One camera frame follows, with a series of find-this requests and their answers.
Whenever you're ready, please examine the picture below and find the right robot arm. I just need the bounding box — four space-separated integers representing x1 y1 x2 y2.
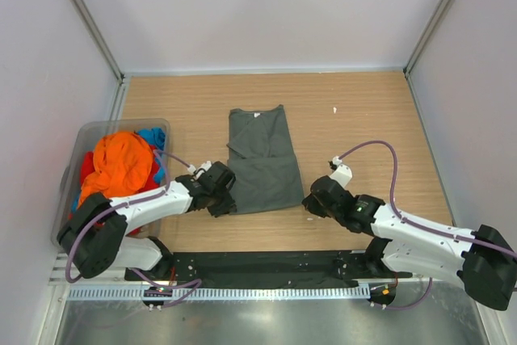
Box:
302 175 516 311

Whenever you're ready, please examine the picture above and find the left aluminium frame post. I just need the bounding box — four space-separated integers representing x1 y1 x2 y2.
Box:
70 0 124 83

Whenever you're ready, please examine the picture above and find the grey t shirt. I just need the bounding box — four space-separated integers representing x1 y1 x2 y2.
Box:
227 105 304 215

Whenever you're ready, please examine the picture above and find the red t shirt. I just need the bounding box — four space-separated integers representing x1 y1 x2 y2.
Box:
68 151 165 219

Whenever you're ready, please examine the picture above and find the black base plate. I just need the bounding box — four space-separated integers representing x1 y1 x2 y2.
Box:
145 250 412 289

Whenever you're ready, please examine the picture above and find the clear plastic bin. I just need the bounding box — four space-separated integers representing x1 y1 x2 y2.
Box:
51 118 170 252

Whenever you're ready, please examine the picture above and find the slotted cable duct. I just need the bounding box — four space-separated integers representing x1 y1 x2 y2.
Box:
67 284 370 301

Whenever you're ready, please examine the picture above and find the orange t shirt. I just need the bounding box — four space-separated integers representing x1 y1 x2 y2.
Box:
77 131 154 208

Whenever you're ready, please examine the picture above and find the blue t shirt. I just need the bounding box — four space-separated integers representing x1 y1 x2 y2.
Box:
71 128 169 213

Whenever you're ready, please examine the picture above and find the aluminium frame post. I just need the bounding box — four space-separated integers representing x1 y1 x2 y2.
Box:
70 0 124 83
403 0 455 78

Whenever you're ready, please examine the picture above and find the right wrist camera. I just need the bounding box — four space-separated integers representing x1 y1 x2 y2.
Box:
329 156 353 188

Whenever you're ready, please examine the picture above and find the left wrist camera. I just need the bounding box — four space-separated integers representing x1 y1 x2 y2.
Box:
187 161 212 177

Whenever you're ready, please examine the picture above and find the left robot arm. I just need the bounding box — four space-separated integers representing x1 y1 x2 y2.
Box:
57 162 236 283

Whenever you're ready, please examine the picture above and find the aluminium rail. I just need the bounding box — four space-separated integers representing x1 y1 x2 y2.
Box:
48 248 492 286

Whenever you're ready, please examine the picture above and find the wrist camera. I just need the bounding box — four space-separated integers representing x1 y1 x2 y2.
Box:
329 156 353 188
187 161 212 177

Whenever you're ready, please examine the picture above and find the right aluminium frame post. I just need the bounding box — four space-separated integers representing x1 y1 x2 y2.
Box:
403 0 455 78

